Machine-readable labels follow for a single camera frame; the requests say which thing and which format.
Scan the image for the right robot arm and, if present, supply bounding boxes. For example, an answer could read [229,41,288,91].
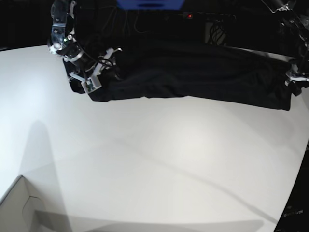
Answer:
[47,0,122,94]

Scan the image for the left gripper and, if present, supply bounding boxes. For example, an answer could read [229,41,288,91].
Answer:
[285,64,309,96]

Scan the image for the blue bin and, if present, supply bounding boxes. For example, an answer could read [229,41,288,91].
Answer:
[117,0,185,10]

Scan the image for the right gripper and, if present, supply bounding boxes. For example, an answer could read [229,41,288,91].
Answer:
[67,47,123,93]

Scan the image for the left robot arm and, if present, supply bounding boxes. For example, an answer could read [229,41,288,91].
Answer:
[262,0,309,96]

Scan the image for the black t-shirt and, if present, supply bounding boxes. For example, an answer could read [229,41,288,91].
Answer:
[62,36,302,111]

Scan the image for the black power strip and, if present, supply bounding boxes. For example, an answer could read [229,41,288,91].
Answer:
[182,12,237,22]

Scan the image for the white cardboard box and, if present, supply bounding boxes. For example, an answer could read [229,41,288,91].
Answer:
[0,175,73,232]

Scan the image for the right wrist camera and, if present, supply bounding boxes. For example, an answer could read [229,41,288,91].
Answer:
[81,79,102,94]

